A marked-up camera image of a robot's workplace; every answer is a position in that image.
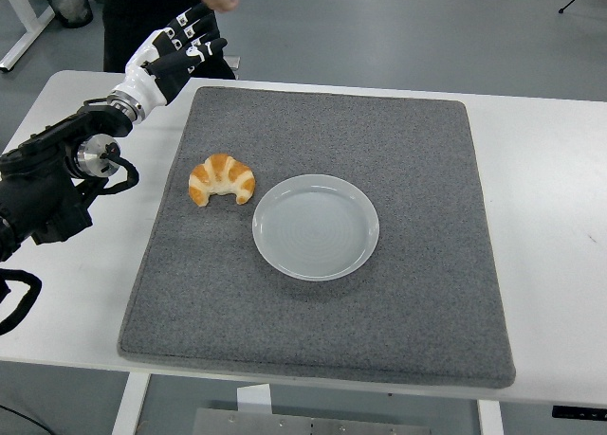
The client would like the grey round plate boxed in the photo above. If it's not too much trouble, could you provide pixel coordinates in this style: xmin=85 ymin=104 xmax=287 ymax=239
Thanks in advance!
xmin=251 ymin=172 xmax=381 ymax=281

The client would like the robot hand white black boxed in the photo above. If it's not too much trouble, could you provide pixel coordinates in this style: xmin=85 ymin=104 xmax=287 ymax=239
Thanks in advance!
xmin=109 ymin=3 xmax=230 ymax=119

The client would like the black floor cable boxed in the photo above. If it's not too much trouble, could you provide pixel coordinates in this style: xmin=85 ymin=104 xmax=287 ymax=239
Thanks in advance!
xmin=0 ymin=399 xmax=49 ymax=435

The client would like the white table centre bracket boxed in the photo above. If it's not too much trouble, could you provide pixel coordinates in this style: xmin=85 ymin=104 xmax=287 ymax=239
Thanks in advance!
xmin=235 ymin=384 xmax=272 ymax=413

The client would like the croissant bread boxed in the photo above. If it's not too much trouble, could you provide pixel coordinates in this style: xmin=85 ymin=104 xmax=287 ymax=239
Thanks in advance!
xmin=188 ymin=153 xmax=257 ymax=208

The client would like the person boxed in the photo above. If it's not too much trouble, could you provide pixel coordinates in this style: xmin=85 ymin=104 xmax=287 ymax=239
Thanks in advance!
xmin=93 ymin=0 xmax=240 ymax=82

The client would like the grey metal plate with screws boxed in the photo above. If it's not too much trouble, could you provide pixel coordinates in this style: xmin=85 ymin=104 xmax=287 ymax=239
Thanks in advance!
xmin=191 ymin=408 xmax=419 ymax=435

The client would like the grey felt mat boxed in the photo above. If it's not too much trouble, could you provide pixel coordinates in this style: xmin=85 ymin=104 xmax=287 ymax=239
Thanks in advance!
xmin=117 ymin=85 xmax=517 ymax=390

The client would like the person's hand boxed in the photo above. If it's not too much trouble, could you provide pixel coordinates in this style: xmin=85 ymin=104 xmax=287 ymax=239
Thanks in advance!
xmin=198 ymin=0 xmax=241 ymax=14

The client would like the dark mesh trash bin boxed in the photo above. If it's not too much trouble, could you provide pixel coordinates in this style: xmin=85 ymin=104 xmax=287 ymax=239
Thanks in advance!
xmin=40 ymin=0 xmax=95 ymax=29

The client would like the white desk frame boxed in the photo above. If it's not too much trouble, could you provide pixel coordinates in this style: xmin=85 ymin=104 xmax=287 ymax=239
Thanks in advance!
xmin=0 ymin=0 xmax=56 ymax=72

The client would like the black table control panel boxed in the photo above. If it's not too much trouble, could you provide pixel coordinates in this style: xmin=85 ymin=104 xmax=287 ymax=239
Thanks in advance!
xmin=551 ymin=405 xmax=607 ymax=420

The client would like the white table leg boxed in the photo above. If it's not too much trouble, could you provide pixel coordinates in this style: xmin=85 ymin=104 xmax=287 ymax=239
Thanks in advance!
xmin=476 ymin=399 xmax=505 ymax=435
xmin=112 ymin=372 xmax=153 ymax=435

